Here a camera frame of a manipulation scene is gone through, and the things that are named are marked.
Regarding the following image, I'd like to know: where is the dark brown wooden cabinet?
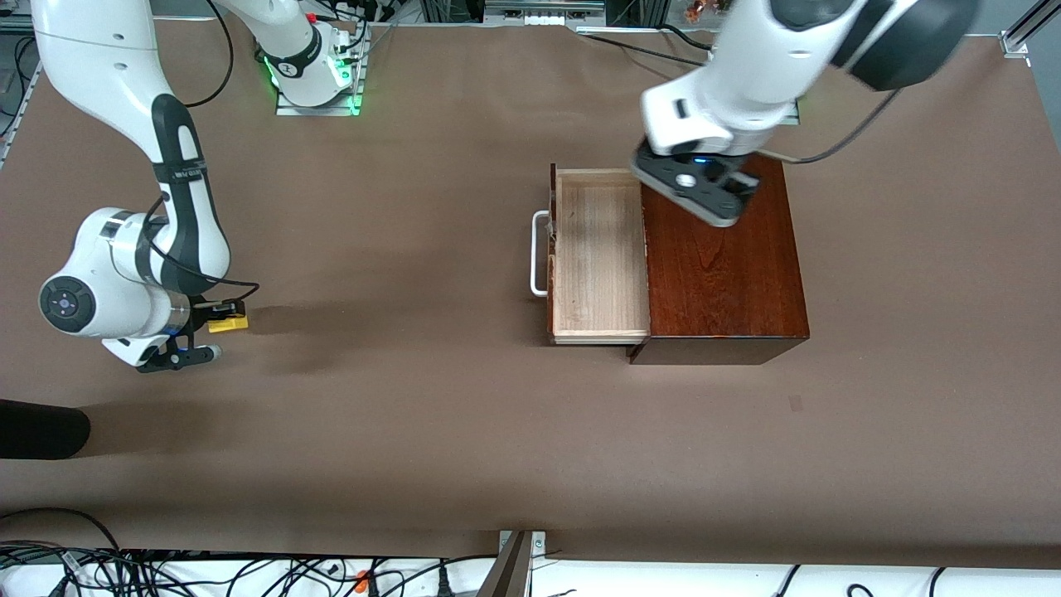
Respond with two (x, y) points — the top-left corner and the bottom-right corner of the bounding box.
(623, 152), (811, 366)

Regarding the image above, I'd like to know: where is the grey metal camera stand bracket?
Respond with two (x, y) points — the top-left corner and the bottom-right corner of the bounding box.
(477, 531), (548, 597)

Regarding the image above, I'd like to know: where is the grey power strip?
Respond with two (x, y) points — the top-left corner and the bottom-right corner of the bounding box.
(483, 0), (608, 27)

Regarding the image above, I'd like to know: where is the black foam cylinder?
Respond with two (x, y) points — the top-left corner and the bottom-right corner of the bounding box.
(0, 399), (91, 461)

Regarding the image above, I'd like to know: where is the wooden drawer with white handle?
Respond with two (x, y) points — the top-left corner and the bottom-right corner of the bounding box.
(530, 163), (651, 347)

